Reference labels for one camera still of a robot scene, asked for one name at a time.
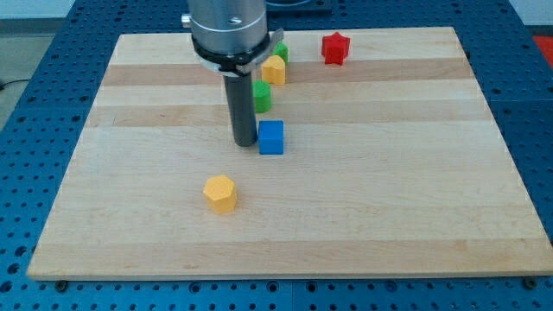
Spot black cable on floor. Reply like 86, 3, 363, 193
0, 78, 29, 91

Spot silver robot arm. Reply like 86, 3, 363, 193
181, 0, 283, 147

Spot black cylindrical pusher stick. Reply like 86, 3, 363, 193
224, 74, 257, 147

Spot green block behind heart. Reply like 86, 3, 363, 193
272, 41, 289, 65

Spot green circle block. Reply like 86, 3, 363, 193
253, 80, 272, 113

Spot wooden board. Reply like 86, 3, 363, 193
27, 27, 552, 281

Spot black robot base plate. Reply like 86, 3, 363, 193
265, 0, 333, 12

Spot blue cube block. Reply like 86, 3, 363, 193
258, 120, 284, 155

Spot red star block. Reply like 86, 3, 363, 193
321, 32, 351, 66

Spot yellow hexagon block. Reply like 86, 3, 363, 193
202, 175, 238, 214

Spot yellow heart block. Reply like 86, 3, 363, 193
261, 55, 286, 86

